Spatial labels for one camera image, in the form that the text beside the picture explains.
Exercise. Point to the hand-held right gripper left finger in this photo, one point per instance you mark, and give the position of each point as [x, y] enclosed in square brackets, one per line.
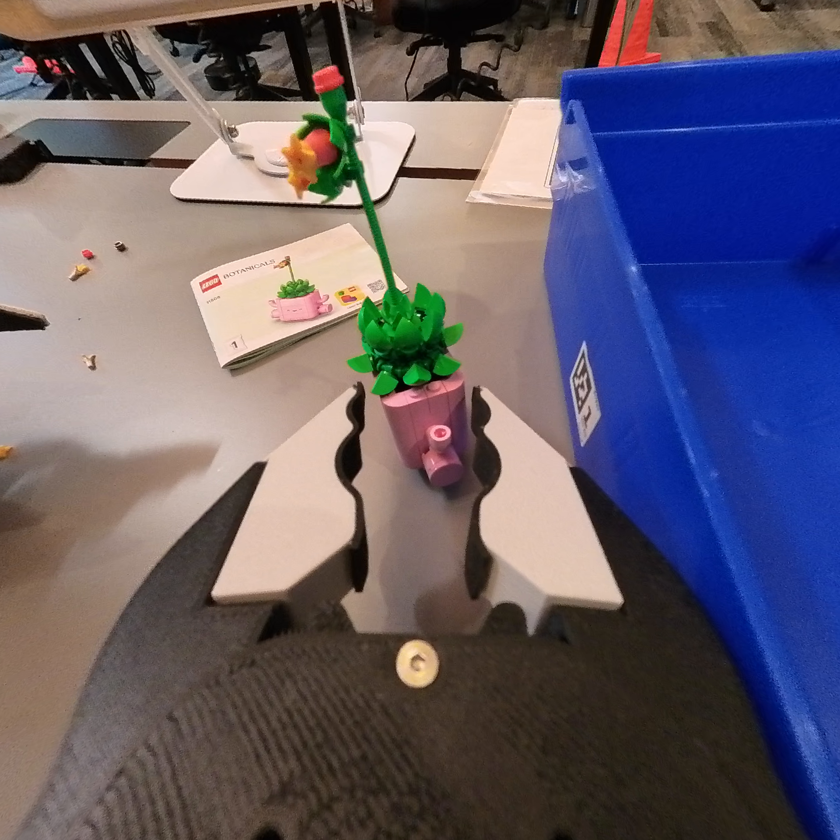
[282, 525]

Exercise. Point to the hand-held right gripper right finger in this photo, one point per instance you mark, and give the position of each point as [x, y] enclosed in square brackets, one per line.
[551, 531]

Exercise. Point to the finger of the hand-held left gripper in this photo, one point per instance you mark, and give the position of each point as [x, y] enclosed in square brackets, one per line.
[19, 318]

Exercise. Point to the pink toy brick pot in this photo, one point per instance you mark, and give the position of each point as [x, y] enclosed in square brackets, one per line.
[420, 420]

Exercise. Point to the toy brick instruction booklet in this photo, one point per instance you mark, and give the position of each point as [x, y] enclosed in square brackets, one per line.
[262, 308]

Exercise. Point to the green toy brick plant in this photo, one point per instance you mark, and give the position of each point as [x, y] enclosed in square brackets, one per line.
[407, 334]

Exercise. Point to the small yellow brick piece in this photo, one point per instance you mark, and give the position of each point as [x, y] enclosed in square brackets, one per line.
[79, 271]

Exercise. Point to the black power bank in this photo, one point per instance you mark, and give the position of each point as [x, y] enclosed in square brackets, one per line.
[13, 164]

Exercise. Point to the blue plastic bin white label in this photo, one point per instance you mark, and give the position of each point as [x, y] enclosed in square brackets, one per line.
[590, 295]

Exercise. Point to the white book stand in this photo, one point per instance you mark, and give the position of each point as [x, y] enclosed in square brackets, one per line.
[262, 177]

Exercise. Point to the printed paper in acrylic holder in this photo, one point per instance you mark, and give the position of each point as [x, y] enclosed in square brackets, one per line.
[518, 157]

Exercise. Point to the orange traffic cone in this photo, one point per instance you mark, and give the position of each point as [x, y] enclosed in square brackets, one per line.
[630, 33]

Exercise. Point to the black office chair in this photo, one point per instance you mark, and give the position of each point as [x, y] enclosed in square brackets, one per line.
[459, 26]

